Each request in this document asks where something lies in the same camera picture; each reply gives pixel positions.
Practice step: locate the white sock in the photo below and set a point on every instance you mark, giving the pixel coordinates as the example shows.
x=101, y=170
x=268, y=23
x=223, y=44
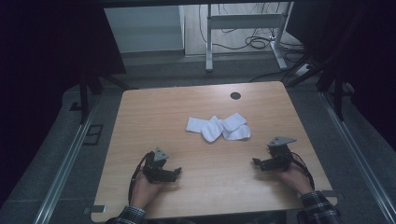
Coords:
x=236, y=127
x=205, y=126

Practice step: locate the white wall panel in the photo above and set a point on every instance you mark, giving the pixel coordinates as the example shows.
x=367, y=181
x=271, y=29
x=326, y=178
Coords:
x=143, y=29

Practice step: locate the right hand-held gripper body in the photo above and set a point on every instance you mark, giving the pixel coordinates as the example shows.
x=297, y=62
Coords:
x=280, y=154

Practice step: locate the white power strip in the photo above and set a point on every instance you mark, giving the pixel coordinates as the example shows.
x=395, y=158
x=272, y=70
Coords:
x=302, y=70

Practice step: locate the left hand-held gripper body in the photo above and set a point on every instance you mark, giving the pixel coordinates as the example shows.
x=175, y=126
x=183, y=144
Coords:
x=154, y=169

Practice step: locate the white metal desk frame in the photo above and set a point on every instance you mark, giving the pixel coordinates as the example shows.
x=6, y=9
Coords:
x=246, y=21

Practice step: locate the black tripod stand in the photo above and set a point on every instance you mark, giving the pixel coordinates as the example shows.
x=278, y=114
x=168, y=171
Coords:
x=88, y=84
x=330, y=77

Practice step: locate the black round table grommet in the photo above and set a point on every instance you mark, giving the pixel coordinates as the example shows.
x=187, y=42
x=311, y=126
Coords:
x=235, y=95

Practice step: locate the grey table corner bracket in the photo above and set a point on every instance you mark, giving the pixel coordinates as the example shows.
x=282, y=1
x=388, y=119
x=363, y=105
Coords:
x=95, y=209
x=332, y=194

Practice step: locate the aluminium floor rail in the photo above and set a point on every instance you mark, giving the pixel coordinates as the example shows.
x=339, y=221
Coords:
x=358, y=155
x=65, y=168

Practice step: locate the person's right hand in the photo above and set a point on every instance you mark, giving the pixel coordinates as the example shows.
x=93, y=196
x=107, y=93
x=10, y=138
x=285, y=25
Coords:
x=295, y=179

